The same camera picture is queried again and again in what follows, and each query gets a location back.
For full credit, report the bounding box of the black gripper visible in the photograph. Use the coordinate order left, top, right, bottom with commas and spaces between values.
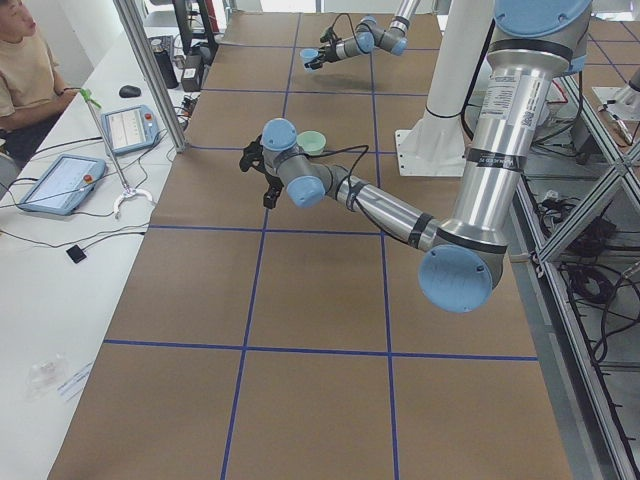
302, 44, 339, 70
263, 172, 284, 208

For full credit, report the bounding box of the light blue plastic cup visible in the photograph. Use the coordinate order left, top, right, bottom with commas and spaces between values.
299, 48, 319, 71

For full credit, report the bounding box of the light green bowl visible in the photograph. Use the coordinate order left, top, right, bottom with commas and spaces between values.
297, 130, 326, 156

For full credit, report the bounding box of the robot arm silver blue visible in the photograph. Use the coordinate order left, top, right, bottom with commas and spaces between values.
300, 1, 420, 71
258, 1, 591, 313

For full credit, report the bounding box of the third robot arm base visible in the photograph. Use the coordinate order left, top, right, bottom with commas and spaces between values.
593, 70, 639, 122

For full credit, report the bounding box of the black water bottle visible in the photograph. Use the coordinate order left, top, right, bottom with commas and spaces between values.
150, 38, 178, 89

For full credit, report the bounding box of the black box with label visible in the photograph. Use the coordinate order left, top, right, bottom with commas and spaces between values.
181, 55, 204, 92

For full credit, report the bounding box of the far teach pendant tablet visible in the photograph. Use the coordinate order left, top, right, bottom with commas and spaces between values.
100, 105, 160, 156

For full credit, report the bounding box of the teach pendant tablet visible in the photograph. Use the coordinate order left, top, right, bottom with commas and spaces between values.
100, 105, 160, 156
17, 154, 106, 216

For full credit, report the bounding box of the black computer mouse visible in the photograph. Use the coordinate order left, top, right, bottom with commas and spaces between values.
118, 85, 141, 98

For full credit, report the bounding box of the small black square device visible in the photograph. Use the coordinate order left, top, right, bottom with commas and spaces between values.
66, 245, 87, 264

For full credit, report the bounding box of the near teach pendant tablet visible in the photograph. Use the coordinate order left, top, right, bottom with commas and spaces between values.
17, 154, 106, 216

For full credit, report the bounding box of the person in beige shirt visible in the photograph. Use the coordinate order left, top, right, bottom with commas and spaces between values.
1, 1, 77, 167

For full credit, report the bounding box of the clear plastic bag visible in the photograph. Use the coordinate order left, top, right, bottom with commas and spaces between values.
25, 353, 67, 401

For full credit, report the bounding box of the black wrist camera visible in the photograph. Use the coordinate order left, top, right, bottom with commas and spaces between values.
239, 135, 266, 174
320, 26, 339, 44

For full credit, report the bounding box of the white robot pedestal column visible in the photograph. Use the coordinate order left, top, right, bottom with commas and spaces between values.
395, 0, 494, 177

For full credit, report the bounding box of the aluminium frame post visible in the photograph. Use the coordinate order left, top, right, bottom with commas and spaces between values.
113, 0, 188, 153

